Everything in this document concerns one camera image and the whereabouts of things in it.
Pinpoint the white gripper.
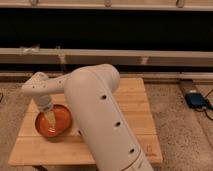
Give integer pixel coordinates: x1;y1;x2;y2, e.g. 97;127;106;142
35;95;56;128

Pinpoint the orange ceramic bowl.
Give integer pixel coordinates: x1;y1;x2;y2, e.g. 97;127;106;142
35;104;72;138

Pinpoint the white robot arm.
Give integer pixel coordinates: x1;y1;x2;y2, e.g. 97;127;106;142
22;64;154;171

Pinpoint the wooden table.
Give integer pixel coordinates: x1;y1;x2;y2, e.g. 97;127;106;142
8;78;163;170

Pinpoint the blue electronic box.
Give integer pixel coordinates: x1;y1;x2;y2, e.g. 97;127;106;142
185;93;207;108

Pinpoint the grey metal rail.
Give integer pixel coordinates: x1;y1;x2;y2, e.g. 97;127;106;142
0;47;213;67

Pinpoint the black cable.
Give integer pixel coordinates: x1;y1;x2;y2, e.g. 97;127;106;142
199;88;213;121

